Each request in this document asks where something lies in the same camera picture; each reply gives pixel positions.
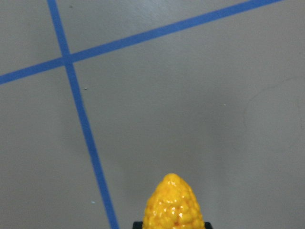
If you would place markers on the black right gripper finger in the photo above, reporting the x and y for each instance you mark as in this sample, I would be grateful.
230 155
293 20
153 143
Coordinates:
138 225

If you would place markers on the yellow plastic corn cob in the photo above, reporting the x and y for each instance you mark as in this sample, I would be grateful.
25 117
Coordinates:
173 205

